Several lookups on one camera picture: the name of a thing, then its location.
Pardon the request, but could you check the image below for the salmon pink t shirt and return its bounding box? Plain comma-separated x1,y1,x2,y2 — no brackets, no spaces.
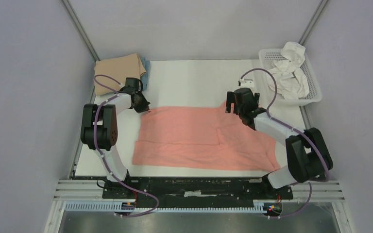
132,104,280,172

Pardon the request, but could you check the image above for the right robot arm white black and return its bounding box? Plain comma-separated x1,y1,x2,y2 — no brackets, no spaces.
225,88,333,198

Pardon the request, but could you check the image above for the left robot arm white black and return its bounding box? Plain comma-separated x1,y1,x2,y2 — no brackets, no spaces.
80,74,150,198

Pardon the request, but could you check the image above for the folded grey blue t shirt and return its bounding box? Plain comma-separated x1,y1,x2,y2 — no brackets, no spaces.
140,57,151,91

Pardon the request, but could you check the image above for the folded beige t shirt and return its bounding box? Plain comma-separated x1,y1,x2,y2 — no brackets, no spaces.
94,53,147,96

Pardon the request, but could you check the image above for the crumpled white t shirt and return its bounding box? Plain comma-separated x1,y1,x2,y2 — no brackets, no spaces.
267,42,309,100

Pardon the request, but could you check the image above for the white plastic basket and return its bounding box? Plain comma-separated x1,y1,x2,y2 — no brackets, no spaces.
258,49,322,106

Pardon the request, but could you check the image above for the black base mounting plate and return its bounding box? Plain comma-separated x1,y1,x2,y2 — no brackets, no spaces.
102,177,293,208

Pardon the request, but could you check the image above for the small electronics board with leds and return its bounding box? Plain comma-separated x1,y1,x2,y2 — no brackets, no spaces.
263,203,283,216

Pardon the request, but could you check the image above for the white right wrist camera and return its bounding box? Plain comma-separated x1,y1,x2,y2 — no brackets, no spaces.
238,79,255,88

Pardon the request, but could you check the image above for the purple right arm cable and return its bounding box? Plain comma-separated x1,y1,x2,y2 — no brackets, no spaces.
239,67,331,219

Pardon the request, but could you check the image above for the left aluminium frame post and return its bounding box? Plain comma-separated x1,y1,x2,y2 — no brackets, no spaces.
60,0,100,61

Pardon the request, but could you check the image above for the aluminium frame post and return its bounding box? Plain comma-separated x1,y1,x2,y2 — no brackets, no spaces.
60,0,100,61
298,0,330,46

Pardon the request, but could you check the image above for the right aluminium frame post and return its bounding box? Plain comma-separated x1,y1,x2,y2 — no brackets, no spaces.
298,0,330,46

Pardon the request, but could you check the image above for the white slotted cable duct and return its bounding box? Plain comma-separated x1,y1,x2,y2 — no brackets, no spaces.
63,200,282,214

